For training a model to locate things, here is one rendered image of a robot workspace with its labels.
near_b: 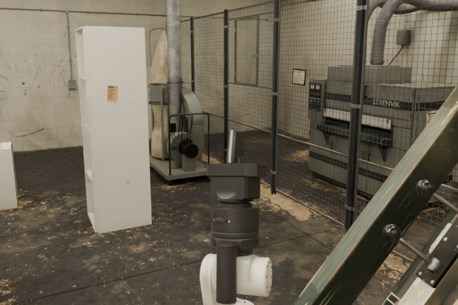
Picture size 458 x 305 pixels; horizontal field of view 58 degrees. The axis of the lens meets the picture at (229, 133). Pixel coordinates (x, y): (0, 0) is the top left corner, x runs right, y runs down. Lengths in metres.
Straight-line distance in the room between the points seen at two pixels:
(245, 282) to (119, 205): 3.73
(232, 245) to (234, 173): 0.12
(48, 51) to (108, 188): 4.62
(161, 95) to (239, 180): 5.60
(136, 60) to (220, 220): 3.56
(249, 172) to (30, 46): 7.90
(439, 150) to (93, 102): 3.41
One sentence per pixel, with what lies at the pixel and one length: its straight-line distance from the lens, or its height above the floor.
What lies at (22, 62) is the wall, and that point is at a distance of 8.48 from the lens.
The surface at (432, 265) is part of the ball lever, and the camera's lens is 0.98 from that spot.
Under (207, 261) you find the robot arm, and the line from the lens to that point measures 0.77.
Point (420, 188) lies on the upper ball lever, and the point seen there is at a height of 1.51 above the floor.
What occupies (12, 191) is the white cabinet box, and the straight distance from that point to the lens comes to 5.49.
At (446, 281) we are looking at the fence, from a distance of 0.99.
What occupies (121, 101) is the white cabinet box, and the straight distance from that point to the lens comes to 4.19.
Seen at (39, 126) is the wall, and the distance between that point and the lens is 8.59.
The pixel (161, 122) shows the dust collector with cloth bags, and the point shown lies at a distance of 6.34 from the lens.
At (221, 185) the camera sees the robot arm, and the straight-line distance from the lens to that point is 0.75.
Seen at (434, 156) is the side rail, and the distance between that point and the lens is 1.20.
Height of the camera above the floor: 1.78
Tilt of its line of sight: 11 degrees down
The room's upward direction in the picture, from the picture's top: straight up
